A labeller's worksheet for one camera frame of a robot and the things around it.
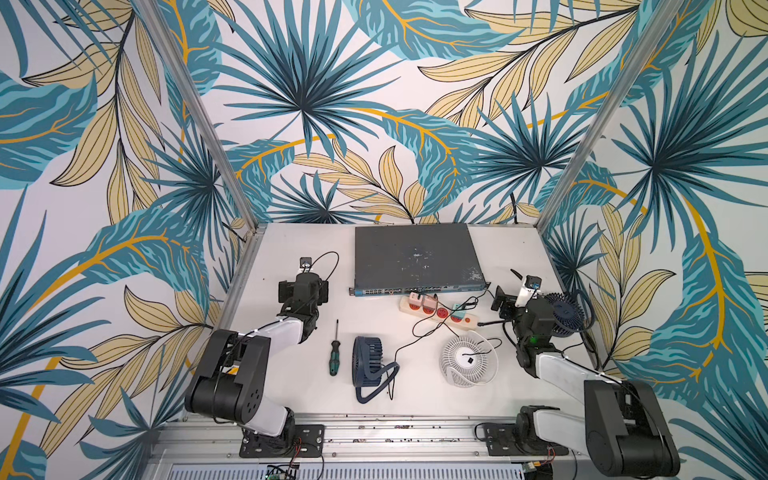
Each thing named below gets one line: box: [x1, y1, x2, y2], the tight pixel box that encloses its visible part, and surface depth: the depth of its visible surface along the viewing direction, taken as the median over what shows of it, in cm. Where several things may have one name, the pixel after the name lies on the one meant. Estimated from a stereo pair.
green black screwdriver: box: [329, 319, 341, 376], surface depth 86 cm
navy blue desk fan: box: [352, 336, 401, 404], surface depth 80 cm
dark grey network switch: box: [349, 223, 490, 297], surface depth 106 cm
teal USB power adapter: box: [451, 303, 466, 319], surface depth 90 cm
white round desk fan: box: [439, 330, 498, 388], surface depth 82 cm
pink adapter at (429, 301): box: [422, 295, 438, 308], surface depth 92 cm
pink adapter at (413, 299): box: [408, 292, 423, 306], surface depth 93 cm
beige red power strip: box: [399, 295, 478, 330], surface depth 94 cm
